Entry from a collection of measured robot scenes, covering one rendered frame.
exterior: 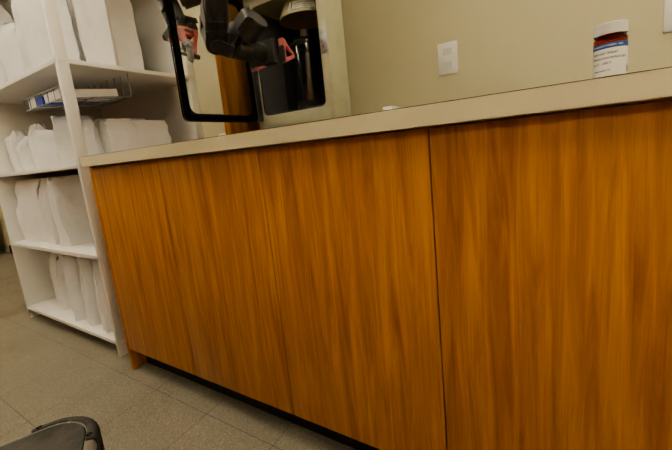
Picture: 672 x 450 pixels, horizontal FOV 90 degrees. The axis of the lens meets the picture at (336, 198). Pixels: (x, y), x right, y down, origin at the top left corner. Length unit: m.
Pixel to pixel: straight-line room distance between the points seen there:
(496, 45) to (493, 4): 0.14
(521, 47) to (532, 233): 0.83
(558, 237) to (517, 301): 0.14
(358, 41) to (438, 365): 1.24
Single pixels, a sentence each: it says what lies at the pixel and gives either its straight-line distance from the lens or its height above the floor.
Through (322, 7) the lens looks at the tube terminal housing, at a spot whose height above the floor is 1.29.
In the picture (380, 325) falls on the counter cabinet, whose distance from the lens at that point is 0.86.
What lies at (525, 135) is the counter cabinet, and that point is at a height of 0.87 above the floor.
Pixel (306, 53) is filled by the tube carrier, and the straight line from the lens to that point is 1.23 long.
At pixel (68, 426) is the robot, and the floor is 0.24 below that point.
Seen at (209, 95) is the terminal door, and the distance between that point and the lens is 1.12.
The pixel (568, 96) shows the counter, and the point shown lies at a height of 0.92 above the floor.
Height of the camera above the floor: 0.88
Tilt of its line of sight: 9 degrees down
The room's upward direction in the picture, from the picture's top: 6 degrees counter-clockwise
